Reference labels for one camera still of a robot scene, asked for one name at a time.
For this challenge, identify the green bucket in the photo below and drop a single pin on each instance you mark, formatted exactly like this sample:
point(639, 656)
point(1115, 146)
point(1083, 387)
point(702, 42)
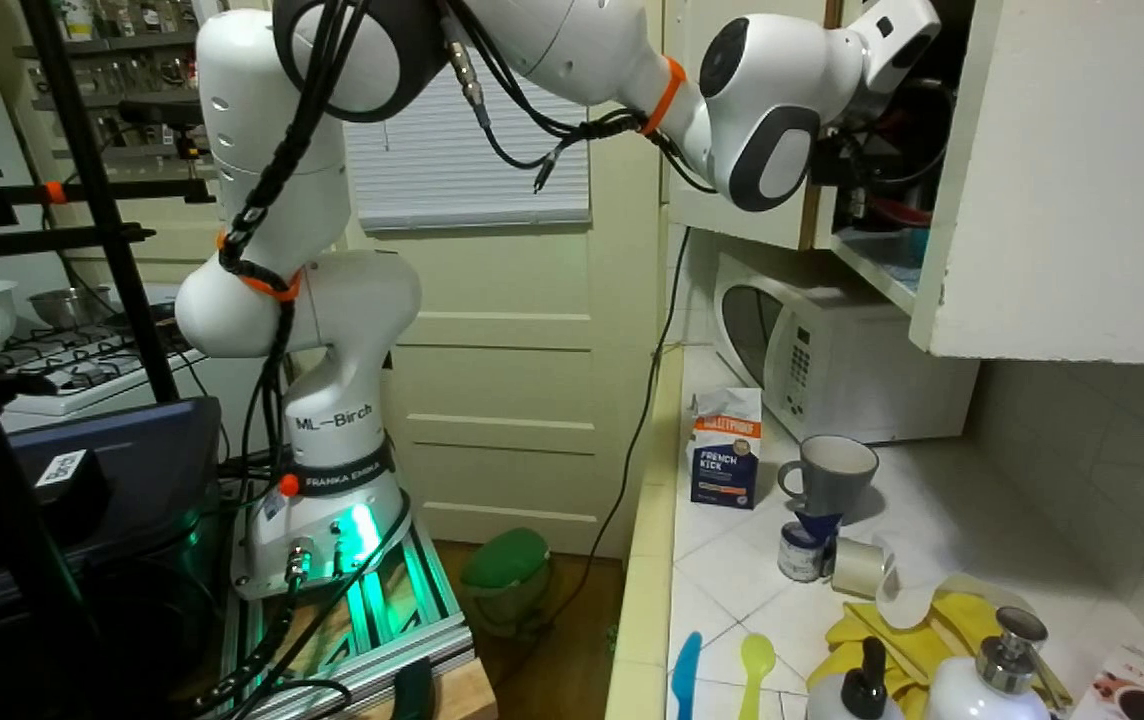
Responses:
point(505, 582)

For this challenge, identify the grey ceramic mug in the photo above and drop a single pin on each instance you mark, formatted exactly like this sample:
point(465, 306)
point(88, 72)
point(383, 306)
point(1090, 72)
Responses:
point(830, 475)

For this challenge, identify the yellow rubber gloves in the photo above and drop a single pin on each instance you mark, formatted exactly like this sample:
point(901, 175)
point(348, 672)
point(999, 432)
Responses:
point(955, 626)

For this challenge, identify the blue white carton box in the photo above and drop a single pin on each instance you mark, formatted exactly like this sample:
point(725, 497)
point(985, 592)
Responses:
point(725, 445)

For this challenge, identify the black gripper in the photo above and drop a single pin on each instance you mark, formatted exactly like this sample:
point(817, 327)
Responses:
point(887, 169)

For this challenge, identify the white microwave oven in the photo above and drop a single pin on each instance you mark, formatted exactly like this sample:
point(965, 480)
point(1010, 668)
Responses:
point(830, 352)

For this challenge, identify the yellow plastic spoon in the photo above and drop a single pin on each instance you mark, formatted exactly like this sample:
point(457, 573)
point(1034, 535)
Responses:
point(757, 660)

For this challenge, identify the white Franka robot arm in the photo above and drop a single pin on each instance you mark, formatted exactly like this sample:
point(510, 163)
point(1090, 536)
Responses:
point(284, 83)

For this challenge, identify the open white cabinet door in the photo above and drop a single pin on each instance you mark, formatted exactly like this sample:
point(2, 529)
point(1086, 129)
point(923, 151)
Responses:
point(1038, 233)

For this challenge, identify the white soap pump bottle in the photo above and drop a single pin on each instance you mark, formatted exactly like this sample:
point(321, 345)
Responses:
point(992, 682)

